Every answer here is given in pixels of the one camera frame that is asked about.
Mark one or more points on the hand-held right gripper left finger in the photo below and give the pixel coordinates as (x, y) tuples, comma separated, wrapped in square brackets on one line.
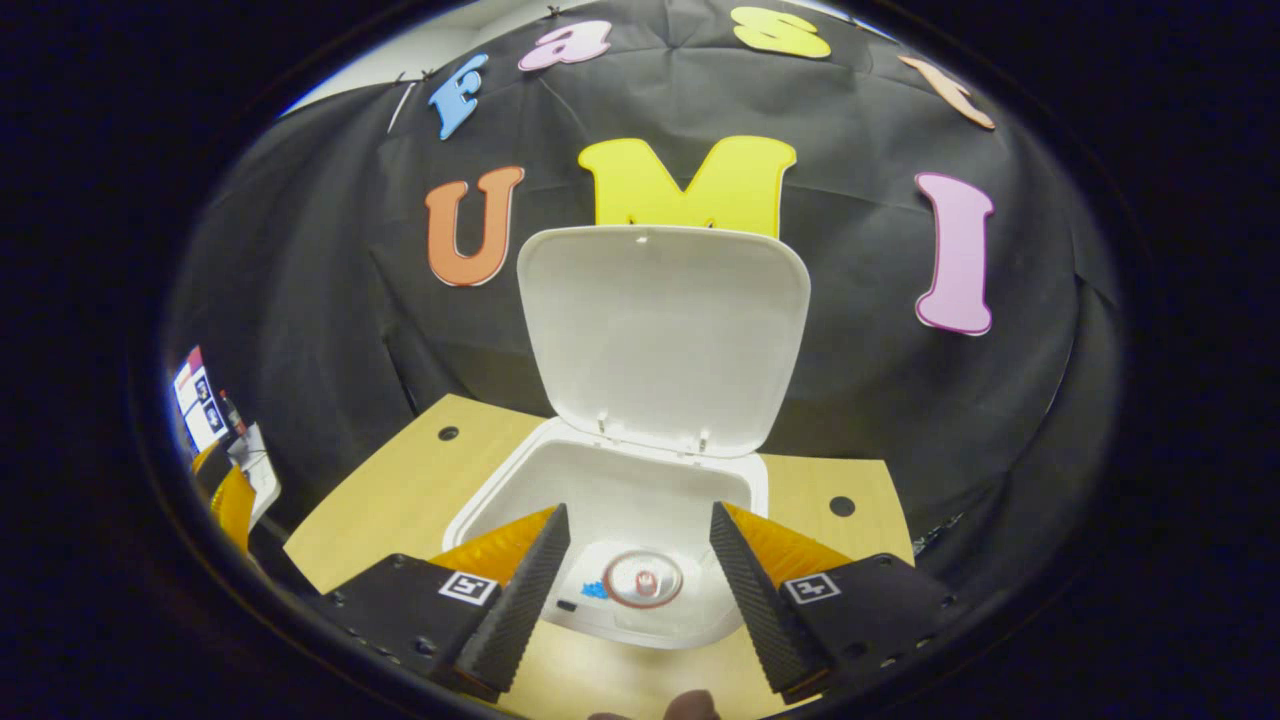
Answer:
[(515, 600)]

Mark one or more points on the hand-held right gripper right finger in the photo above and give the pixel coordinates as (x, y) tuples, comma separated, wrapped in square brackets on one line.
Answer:
[(760, 600)]

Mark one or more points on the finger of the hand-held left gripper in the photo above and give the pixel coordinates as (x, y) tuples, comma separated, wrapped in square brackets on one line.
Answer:
[(205, 458), (235, 510)]

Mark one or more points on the blue paper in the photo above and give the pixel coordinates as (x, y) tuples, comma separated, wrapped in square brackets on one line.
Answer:
[(594, 590)]

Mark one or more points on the silver red pop can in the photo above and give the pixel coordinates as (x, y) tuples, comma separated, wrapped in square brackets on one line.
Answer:
[(642, 579)]

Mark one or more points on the white desktop garbage bin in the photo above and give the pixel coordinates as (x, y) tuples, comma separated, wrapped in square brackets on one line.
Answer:
[(640, 500)]

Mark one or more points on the white garbage bin lid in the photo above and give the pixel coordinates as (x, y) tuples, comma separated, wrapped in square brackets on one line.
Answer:
[(665, 335)]

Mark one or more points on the wooden desktop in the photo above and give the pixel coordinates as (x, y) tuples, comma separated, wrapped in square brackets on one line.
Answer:
[(400, 500)]

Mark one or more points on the black backdrop cloth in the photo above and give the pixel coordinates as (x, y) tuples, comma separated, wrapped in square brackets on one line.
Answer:
[(860, 400)]

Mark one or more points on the blue red wall poster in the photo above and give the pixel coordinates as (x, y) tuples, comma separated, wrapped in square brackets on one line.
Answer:
[(200, 400)]

